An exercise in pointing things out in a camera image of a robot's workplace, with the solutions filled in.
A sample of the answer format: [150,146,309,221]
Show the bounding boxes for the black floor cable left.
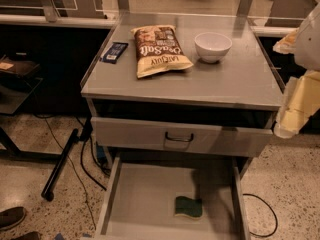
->
[33,113,111,232]

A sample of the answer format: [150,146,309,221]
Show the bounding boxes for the open grey middle drawer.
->
[94,152,251,240]

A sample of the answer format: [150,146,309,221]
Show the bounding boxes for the black stand leg with wheel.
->
[41,129,78,202]

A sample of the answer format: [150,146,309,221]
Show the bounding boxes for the grey drawer cabinet counter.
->
[80,11,290,172]

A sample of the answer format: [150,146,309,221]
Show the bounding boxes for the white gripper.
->
[273,4,320,139]

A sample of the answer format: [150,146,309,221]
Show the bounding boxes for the dark blue snack bar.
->
[101,42,128,64]

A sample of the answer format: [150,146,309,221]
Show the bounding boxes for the black drawer handle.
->
[165,132,194,143]

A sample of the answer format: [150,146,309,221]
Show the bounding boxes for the white ceramic bowl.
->
[194,32,232,63]

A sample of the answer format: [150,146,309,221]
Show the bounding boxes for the green and yellow sponge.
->
[174,196,203,219]

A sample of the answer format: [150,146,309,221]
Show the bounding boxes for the dark shoe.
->
[0,206,27,230]
[12,231,41,240]

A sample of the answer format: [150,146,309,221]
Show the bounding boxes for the black floor cable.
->
[33,113,111,232]
[243,193,279,239]

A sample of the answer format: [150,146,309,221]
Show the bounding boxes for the brown sea salt chip bag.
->
[131,25,193,79]

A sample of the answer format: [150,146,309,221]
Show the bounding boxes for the black floor cable right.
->
[243,193,279,239]

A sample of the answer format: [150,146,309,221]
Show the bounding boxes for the white horizontal rail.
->
[0,14,116,29]

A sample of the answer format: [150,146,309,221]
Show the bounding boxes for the dark side table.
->
[0,56,43,162]

